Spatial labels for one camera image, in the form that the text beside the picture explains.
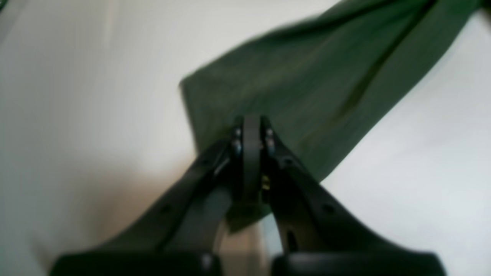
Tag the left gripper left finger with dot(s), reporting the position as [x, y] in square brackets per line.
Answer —
[176, 235]

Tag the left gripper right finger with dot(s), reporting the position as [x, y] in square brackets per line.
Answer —
[319, 236]

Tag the dark green t-shirt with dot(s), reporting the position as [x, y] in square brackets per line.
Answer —
[326, 81]

